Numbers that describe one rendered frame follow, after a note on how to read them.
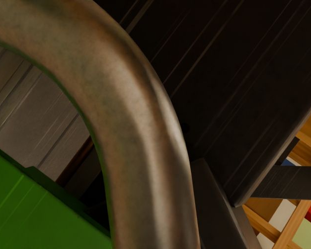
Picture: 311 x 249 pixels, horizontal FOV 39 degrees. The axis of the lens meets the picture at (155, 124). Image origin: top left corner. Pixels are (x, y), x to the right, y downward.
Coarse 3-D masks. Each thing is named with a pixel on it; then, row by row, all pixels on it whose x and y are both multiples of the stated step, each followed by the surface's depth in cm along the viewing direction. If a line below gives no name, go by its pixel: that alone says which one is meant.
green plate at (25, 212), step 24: (0, 168) 26; (24, 168) 26; (0, 192) 26; (24, 192) 26; (48, 192) 26; (0, 216) 25; (24, 216) 25; (48, 216) 25; (72, 216) 25; (0, 240) 25; (24, 240) 25; (48, 240) 25; (72, 240) 25; (96, 240) 25
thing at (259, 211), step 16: (304, 160) 404; (256, 208) 348; (272, 208) 354; (304, 208) 348; (256, 224) 328; (288, 224) 329; (304, 224) 345; (272, 240) 325; (288, 240) 317; (304, 240) 333
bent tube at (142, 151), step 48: (0, 0) 14; (48, 0) 14; (48, 48) 14; (96, 48) 14; (96, 96) 14; (144, 96) 14; (96, 144) 14; (144, 144) 13; (144, 192) 13; (192, 192) 14; (144, 240) 13; (192, 240) 14
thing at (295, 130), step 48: (96, 0) 35; (144, 0) 34; (192, 0) 34; (240, 0) 33; (288, 0) 32; (144, 48) 34; (192, 48) 33; (240, 48) 32; (288, 48) 32; (192, 96) 32; (240, 96) 32; (288, 96) 31; (192, 144) 32; (240, 144) 31; (288, 144) 54; (240, 192) 31
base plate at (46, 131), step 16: (48, 80) 66; (32, 96) 65; (48, 96) 69; (64, 96) 73; (16, 112) 64; (32, 112) 68; (48, 112) 72; (64, 112) 77; (16, 128) 67; (32, 128) 71; (48, 128) 76; (64, 128) 81; (80, 128) 86; (0, 144) 66; (16, 144) 70; (32, 144) 74; (48, 144) 79; (64, 144) 85; (80, 144) 91; (16, 160) 73; (32, 160) 78; (48, 160) 83; (64, 160) 89; (48, 176) 88
